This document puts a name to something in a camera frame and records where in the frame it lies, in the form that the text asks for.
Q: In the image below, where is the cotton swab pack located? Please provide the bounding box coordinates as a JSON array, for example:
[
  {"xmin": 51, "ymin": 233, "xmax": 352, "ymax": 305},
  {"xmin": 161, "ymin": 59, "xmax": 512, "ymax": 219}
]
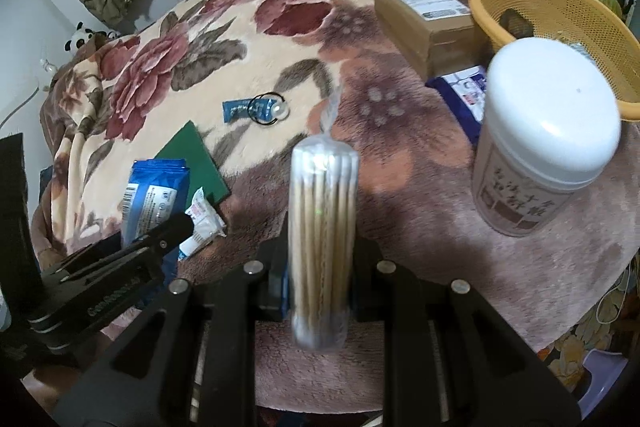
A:
[{"xmin": 290, "ymin": 89, "xmax": 362, "ymax": 351}]

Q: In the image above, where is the small blue sachet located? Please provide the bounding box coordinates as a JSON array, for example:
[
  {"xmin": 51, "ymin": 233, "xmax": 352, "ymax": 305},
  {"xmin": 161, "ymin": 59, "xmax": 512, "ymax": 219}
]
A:
[{"xmin": 222, "ymin": 99, "xmax": 262, "ymax": 124}]

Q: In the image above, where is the purple plastic stool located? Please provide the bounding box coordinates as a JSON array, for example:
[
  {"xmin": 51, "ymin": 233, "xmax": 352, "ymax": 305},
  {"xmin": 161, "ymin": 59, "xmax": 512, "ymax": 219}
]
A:
[{"xmin": 575, "ymin": 347, "xmax": 632, "ymax": 410}]

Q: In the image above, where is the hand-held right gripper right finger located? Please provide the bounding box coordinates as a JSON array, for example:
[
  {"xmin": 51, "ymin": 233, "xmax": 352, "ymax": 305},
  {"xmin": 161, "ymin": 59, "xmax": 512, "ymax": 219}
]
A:
[{"xmin": 350, "ymin": 239, "xmax": 581, "ymax": 427}]

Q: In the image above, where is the dark blue packet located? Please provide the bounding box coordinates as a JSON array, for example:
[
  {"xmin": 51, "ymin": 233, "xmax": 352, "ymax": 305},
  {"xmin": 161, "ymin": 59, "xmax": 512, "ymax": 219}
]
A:
[{"xmin": 425, "ymin": 66, "xmax": 489, "ymax": 146}]

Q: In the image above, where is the black hair tie with pearl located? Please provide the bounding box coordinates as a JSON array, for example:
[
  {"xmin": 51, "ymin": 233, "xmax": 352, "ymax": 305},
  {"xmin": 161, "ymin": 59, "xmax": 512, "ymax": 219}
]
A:
[{"xmin": 247, "ymin": 92, "xmax": 291, "ymax": 126}]

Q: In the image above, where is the white lidded canister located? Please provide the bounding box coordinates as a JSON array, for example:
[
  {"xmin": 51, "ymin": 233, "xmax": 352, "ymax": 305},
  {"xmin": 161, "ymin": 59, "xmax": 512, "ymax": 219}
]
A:
[{"xmin": 472, "ymin": 38, "xmax": 622, "ymax": 238}]

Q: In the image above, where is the blue wet wipes packet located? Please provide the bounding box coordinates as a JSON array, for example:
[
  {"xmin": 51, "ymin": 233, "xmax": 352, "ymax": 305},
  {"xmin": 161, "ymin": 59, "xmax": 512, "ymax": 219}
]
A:
[{"xmin": 121, "ymin": 158, "xmax": 191, "ymax": 249}]

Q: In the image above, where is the yellow plastic basket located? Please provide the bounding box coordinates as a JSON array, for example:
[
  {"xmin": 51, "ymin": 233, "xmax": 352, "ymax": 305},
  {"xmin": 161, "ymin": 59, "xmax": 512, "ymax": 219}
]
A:
[{"xmin": 468, "ymin": 0, "xmax": 640, "ymax": 122}]

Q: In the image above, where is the panda plush toy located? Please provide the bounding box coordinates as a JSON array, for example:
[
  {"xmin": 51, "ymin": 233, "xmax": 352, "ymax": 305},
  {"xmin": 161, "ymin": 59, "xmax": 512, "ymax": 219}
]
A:
[{"xmin": 63, "ymin": 23, "xmax": 109, "ymax": 56}]

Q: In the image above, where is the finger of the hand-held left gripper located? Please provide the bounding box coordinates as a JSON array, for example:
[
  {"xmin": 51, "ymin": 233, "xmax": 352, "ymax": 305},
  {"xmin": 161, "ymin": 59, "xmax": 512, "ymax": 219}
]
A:
[{"xmin": 120, "ymin": 213, "xmax": 195, "ymax": 258}]

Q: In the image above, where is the green scouring pad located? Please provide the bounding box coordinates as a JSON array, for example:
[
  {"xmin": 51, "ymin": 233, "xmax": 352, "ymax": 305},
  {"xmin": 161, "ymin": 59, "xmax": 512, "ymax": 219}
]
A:
[{"xmin": 152, "ymin": 121, "xmax": 231, "ymax": 208}]

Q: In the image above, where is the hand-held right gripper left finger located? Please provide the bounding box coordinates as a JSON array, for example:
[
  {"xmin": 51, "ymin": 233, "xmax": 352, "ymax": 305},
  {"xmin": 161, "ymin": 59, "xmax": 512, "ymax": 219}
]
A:
[{"xmin": 52, "ymin": 237, "xmax": 291, "ymax": 427}]

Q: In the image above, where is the brown cardboard box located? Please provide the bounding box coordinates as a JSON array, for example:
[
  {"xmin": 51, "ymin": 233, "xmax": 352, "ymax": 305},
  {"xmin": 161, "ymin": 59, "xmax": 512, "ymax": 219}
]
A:
[{"xmin": 372, "ymin": 0, "xmax": 489, "ymax": 78}]

